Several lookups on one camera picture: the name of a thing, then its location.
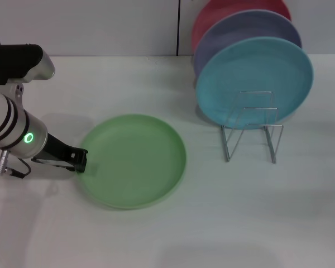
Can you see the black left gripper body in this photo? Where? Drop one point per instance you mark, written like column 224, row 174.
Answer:
column 56, row 149

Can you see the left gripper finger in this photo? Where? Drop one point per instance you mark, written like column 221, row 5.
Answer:
column 80, row 160
column 53, row 163

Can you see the green round plate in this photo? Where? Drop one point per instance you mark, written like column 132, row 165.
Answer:
column 136, row 162

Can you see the light blue round plate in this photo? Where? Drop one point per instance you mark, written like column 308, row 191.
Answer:
column 254, row 69

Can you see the red round plate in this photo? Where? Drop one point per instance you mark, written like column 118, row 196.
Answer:
column 212, row 14

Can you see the purple round plate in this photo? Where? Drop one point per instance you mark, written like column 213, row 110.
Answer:
column 240, row 28

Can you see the left wrist camera housing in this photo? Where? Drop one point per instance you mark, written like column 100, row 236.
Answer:
column 16, row 61

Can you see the black vertical wall strip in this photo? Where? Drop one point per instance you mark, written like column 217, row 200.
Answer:
column 178, row 28

